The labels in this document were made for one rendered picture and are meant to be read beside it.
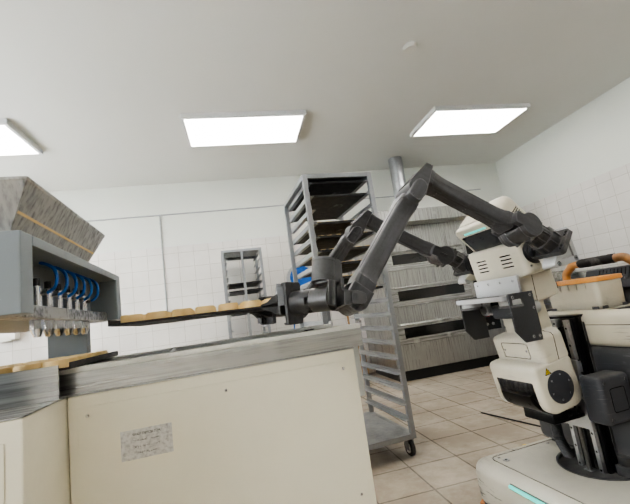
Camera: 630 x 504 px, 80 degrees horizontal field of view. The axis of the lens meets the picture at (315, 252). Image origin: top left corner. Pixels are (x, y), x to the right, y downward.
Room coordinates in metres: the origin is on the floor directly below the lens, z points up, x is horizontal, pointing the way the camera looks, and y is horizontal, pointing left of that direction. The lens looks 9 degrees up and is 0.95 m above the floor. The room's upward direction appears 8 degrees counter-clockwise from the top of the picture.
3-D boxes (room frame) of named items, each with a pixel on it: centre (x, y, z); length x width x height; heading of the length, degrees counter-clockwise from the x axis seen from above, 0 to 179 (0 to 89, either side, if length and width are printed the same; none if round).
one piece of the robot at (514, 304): (1.38, -0.62, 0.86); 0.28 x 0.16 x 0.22; 16
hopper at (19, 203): (0.99, 0.80, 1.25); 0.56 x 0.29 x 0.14; 15
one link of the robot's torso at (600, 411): (1.36, -0.76, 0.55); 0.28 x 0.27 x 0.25; 16
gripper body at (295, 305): (0.92, 0.05, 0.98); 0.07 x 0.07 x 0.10; 61
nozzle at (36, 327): (0.88, 0.64, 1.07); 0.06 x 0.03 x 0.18; 105
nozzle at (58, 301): (1.00, 0.68, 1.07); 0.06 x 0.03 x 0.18; 105
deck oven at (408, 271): (5.09, -1.41, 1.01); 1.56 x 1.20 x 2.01; 102
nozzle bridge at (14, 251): (0.99, 0.80, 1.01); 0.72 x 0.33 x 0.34; 15
